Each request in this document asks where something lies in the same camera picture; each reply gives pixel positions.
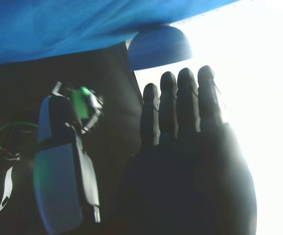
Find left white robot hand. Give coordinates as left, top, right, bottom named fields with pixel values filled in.
left=32, top=65, right=258, bottom=235

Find green block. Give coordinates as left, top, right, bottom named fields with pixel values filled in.
left=70, top=86, right=91, bottom=120

